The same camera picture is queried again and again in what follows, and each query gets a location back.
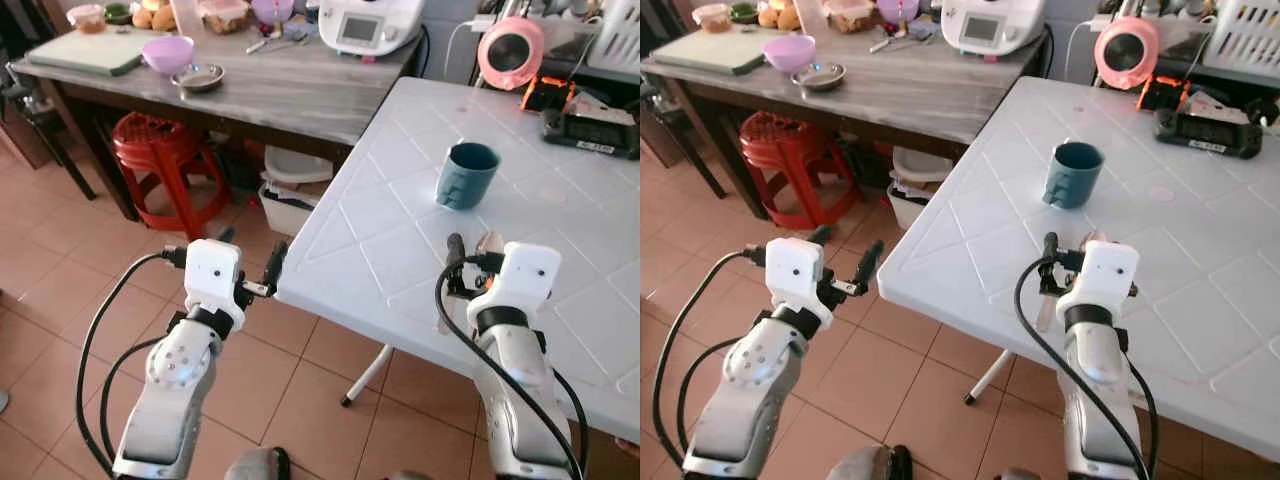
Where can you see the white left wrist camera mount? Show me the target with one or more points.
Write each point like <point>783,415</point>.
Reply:
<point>212,275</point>
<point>795,275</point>

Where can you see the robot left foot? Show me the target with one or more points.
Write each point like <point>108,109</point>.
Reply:
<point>258,465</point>
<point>868,464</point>

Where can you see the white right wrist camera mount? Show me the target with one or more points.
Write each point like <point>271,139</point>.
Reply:
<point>1105,275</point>
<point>525,275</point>

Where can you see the clear plastic food container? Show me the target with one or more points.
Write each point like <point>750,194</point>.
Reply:
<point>224,16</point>
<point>851,15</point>

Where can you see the purple plastic bowl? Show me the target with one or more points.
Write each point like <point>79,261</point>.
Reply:
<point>789,54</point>
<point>167,55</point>

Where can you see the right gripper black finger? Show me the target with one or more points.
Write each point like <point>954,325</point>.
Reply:
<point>1050,248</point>
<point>456,250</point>

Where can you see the pink plastic cup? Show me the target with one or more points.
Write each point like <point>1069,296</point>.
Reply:
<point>898,10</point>
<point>272,10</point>

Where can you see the red plastic stool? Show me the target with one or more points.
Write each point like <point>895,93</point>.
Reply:
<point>160,150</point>
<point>790,150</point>

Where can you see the white plastic storage box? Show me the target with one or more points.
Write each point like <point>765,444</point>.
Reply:
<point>905,205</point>
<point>285,208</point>

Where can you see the green cutting board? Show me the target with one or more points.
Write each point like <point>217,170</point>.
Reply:
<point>705,52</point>
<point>85,52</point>

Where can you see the dark wooden table frame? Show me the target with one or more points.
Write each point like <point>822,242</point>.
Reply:
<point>860,140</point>
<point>240,147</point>

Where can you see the white plastic basin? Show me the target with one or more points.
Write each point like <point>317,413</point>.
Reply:
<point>918,164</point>
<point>298,166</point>

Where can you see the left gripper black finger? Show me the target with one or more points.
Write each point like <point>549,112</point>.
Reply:
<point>820,237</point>
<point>275,265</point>
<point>870,265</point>
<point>226,236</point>

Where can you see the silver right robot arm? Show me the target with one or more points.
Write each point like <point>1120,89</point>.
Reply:
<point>1090,360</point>
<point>515,445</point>

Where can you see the white kitchen appliance with screen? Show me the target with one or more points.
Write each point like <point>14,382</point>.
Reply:
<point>992,25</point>
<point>370,25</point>

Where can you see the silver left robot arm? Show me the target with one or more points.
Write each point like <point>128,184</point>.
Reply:
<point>745,400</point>
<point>170,400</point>

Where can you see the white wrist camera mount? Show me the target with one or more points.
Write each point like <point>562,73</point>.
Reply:
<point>212,275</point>
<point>525,275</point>
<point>1105,275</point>
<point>795,275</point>

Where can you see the teal ceramic mug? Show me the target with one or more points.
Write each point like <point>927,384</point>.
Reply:
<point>1072,180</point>
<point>467,180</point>

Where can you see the orange and black device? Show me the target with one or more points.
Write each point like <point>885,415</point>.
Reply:
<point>545,95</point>
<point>1162,94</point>

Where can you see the white metal table leg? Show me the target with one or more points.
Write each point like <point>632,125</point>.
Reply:
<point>990,378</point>
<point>367,375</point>

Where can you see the small metal dish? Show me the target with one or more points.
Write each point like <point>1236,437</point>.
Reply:
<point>820,77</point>
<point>198,78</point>

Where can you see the pink round appliance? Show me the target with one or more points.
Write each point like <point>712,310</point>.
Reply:
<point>510,52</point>
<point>1126,52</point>

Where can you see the small green bowl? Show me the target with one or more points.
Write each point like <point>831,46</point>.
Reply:
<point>744,12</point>
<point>118,13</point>

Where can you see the white plastic basket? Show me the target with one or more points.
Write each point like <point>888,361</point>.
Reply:
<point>1245,38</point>
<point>618,35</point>

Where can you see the black box device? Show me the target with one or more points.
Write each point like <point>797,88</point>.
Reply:
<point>590,135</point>
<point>1205,133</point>

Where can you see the brown bread rolls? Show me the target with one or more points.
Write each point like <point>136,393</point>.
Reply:
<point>155,18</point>
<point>780,17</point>

